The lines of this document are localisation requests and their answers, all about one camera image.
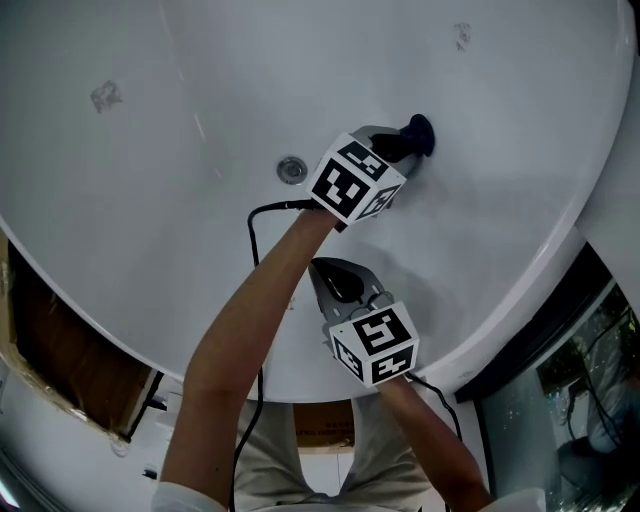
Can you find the small printed cardboard box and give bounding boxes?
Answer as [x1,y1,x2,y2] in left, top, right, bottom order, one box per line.
[291,398,358,452]

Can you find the round metal bathtub drain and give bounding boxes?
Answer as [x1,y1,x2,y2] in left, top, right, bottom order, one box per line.
[275,155,308,184]

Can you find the white bathtub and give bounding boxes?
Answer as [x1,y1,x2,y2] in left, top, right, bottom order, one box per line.
[0,0,637,404]

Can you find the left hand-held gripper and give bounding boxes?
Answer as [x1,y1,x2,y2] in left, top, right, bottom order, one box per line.
[304,123,427,232]

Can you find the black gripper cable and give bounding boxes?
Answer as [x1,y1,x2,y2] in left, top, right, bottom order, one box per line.
[228,198,318,512]
[406,372,465,444]

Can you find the person's beige trousers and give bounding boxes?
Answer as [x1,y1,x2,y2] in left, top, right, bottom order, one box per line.
[231,394,437,507]

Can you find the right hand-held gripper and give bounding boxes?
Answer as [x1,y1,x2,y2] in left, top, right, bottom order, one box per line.
[307,256,421,390]

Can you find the person's left forearm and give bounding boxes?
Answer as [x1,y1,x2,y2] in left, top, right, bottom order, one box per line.
[158,207,344,504]

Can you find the large cardboard box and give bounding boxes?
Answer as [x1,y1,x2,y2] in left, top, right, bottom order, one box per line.
[0,233,165,445]

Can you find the person's white shirt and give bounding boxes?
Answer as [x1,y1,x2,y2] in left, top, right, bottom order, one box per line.
[151,478,548,512]

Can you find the person's right forearm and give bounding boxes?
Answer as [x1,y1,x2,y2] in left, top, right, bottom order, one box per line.
[378,375,495,512]

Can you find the dark blue cloth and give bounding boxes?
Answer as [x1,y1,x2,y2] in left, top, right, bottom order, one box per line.
[398,113,437,158]

